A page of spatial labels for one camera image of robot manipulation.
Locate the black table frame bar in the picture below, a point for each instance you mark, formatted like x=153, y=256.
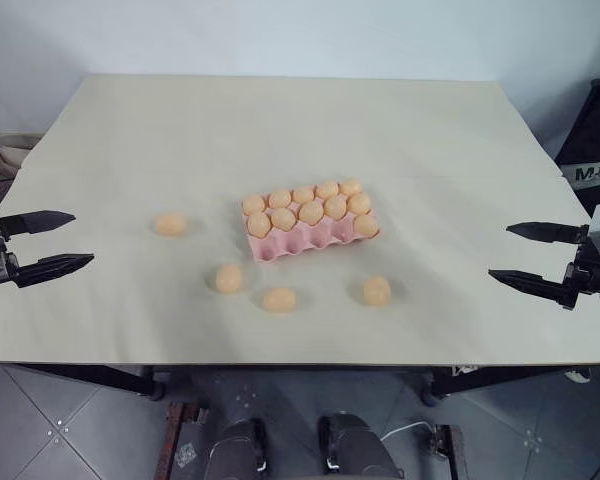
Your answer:
x=505, y=380
x=95, y=377

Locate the black bag with white print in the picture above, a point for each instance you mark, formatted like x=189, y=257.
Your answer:
x=592, y=135

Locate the pink egg carton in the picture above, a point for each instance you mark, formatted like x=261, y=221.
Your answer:
x=300, y=245

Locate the beige egg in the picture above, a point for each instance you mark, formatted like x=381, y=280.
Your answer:
x=327, y=189
x=280, y=198
x=282, y=220
x=228, y=279
x=170, y=224
x=303, y=194
x=358, y=202
x=350, y=187
x=259, y=224
x=279, y=300
x=253, y=203
x=366, y=225
x=335, y=206
x=310, y=212
x=377, y=291

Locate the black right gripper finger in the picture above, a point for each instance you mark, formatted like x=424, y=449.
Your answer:
x=550, y=232
x=535, y=287

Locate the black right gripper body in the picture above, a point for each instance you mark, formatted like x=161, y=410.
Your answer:
x=592, y=275

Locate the rusty metal stand bar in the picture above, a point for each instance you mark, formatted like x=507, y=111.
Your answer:
x=450, y=450
x=180, y=435

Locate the black and white shoe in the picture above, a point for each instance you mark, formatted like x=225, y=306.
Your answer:
x=579, y=375

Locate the dark rounded robot leg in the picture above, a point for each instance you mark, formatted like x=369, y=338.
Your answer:
x=352, y=445
x=242, y=450

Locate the beige cloth bag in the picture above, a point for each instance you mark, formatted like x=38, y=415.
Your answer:
x=5, y=155

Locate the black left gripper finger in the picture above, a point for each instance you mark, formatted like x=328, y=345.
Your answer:
x=35, y=222
x=50, y=269

